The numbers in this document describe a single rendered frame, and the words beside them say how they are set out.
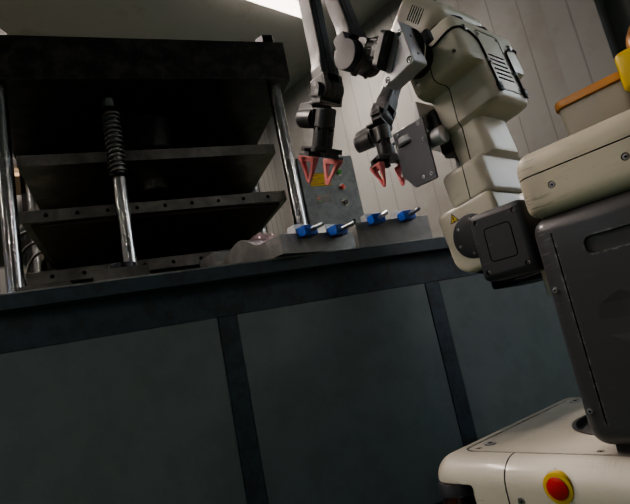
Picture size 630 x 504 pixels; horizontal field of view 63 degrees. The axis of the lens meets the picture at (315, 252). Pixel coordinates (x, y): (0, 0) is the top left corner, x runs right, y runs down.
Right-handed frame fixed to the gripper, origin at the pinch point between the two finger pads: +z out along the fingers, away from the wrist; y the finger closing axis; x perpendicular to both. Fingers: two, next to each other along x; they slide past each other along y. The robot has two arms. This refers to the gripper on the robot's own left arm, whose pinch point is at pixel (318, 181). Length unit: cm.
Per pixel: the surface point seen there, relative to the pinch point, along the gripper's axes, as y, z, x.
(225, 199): -24, 15, -91
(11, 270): 58, 46, -100
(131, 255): 18, 39, -90
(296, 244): 9.3, 17.1, 4.8
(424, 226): -38.4, 11.2, 9.3
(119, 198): 19, 18, -101
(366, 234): -18.7, 14.8, 3.2
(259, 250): 13.6, 20.8, -6.1
